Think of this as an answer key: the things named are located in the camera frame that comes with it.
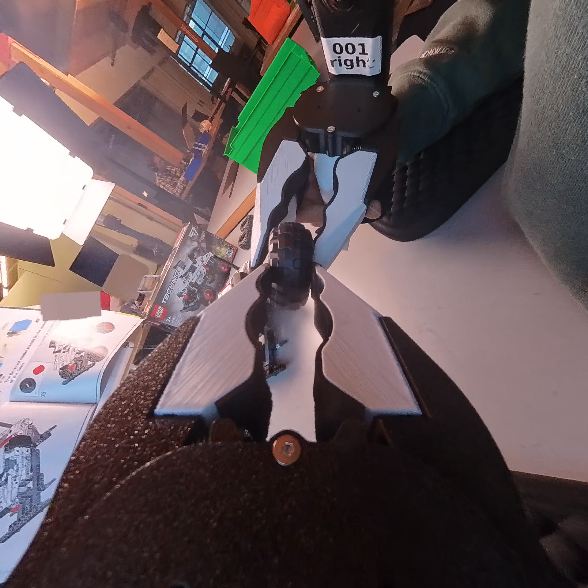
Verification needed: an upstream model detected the black honeycomb pad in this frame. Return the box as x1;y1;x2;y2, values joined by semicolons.
372;78;526;242

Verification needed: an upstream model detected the bright studio light panel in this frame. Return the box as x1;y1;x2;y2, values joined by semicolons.
0;92;115;241

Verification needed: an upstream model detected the building instruction booklet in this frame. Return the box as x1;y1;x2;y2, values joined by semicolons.
0;308;148;579

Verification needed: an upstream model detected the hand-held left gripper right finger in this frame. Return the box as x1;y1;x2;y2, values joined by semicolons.
315;267;423;419

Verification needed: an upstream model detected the red plastic bin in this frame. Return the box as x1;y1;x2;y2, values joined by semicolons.
248;0;296;42

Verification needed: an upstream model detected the black toy tire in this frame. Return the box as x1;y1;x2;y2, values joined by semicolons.
237;213;256;251
260;221;319;309

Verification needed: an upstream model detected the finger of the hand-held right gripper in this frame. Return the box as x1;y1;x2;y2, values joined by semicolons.
252;141;310;267
315;147;381;269

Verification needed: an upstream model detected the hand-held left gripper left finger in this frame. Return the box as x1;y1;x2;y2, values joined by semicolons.
155;267;272;419

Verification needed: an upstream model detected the toy truck set box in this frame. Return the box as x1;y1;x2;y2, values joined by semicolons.
147;223;239;328

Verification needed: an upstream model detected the green plastic bin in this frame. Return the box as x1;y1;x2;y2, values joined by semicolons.
224;37;322;172

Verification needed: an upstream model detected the paned window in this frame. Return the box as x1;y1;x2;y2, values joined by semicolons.
175;0;239;88

